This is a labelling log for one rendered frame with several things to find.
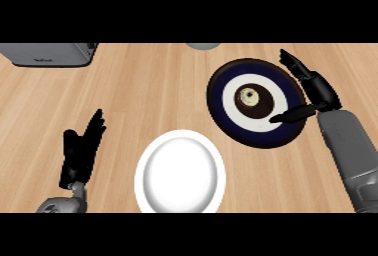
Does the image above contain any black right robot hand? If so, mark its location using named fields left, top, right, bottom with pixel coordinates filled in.
left=269, top=48, right=344, bottom=124

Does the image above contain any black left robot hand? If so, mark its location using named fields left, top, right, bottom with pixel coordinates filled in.
left=58, top=108, right=108, bottom=191

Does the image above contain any chocolate cupcake with cream top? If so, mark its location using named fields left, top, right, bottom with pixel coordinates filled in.
left=234, top=83, right=276, bottom=120

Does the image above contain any dark blue and white plate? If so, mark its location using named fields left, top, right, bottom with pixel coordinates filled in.
left=206, top=57, right=309, bottom=150

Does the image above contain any grey round object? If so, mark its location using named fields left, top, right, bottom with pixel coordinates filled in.
left=185, top=43, right=223, bottom=51

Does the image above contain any grey box appliance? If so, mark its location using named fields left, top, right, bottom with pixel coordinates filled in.
left=0, top=43, right=101, bottom=69

